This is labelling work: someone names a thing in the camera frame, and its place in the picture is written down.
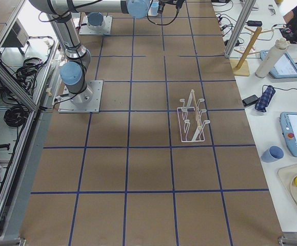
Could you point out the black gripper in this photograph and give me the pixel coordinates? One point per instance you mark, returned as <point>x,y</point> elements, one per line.
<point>161,8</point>

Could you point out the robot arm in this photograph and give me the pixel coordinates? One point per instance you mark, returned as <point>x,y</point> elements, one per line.
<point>95,20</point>
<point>59,13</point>

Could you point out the blue plastic cup near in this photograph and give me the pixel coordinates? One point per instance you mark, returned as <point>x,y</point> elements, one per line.
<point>154,9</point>

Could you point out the blue cup on desk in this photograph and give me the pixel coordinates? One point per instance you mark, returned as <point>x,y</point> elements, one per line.
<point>272,154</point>

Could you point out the black power adapter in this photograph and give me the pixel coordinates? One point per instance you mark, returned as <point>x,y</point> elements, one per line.
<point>255,23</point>

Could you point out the wooden mug tree stand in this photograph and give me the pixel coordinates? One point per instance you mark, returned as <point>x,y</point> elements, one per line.
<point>240,66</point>

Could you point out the white cardboard tube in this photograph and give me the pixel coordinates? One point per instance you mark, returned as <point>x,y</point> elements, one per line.
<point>272,57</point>

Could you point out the folded plaid umbrella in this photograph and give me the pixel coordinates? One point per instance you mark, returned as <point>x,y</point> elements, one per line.
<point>265,99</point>

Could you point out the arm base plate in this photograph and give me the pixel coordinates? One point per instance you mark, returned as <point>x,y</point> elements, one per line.
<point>86,102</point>
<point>104,31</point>

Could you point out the white wire cup rack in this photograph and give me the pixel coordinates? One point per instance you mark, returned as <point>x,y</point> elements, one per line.
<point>190,119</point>

